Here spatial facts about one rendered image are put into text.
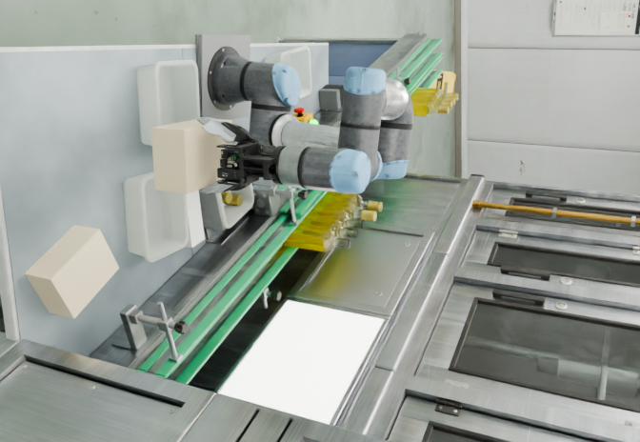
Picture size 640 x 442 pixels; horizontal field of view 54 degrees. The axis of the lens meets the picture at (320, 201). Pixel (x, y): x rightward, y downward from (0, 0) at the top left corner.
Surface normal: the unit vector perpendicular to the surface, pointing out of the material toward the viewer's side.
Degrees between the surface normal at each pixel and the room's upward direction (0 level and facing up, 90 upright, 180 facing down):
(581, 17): 90
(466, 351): 90
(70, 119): 0
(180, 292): 90
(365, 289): 90
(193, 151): 0
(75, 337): 0
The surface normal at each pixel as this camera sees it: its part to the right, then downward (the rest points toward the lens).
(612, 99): -0.41, 0.47
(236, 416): -0.11, -0.87
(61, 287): 0.90, 0.11
